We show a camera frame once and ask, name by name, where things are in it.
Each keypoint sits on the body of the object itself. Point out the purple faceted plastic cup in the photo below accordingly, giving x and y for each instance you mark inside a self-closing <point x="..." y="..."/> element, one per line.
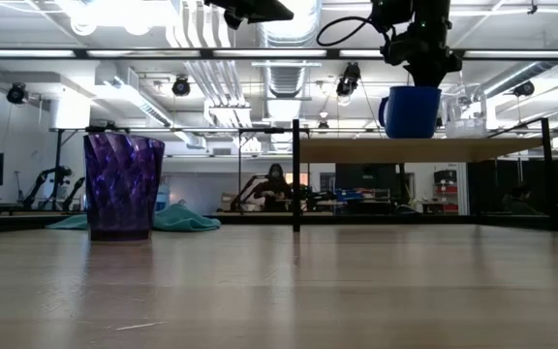
<point x="123" y="189"/>

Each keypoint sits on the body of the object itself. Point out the small clear plastic cup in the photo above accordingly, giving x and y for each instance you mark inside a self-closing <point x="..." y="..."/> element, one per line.
<point x="465" y="127"/>

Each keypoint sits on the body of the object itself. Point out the teal cloth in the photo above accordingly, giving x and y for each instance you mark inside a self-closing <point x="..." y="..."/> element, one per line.
<point x="184" y="220"/>

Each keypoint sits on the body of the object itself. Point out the blue mug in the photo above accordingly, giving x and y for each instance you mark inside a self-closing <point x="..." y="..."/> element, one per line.
<point x="412" y="114"/>

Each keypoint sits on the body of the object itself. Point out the black background robot arm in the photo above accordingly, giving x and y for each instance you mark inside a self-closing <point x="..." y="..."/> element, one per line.
<point x="41" y="181"/>
<point x="244" y="191"/>
<point x="74" y="191"/>

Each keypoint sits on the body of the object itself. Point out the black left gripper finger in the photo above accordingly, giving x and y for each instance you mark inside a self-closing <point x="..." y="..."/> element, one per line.
<point x="271" y="12"/>

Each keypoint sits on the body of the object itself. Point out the red storage rack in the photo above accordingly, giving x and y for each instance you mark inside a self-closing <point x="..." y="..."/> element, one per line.
<point x="446" y="191"/>

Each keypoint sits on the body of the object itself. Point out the person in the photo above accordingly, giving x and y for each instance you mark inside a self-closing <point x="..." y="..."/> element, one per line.
<point x="275" y="186"/>
<point x="518" y="201"/>

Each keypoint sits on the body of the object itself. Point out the black ceiling spotlight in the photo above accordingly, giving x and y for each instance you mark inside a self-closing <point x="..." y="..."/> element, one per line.
<point x="16" y="93"/>
<point x="524" y="89"/>
<point x="348" y="80"/>
<point x="181" y="86"/>

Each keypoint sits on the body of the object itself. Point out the dark background cabinet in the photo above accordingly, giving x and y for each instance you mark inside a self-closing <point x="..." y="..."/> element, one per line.
<point x="368" y="177"/>

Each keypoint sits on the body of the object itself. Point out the silver ventilation duct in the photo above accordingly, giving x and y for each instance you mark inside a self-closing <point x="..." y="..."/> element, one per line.
<point x="286" y="77"/>

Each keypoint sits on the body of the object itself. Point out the wooden shelf board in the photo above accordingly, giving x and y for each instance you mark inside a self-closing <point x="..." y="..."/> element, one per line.
<point x="405" y="150"/>

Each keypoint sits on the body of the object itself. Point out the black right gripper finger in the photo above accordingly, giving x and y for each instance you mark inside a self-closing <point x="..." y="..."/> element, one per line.
<point x="420" y="77"/>
<point x="436" y="77"/>

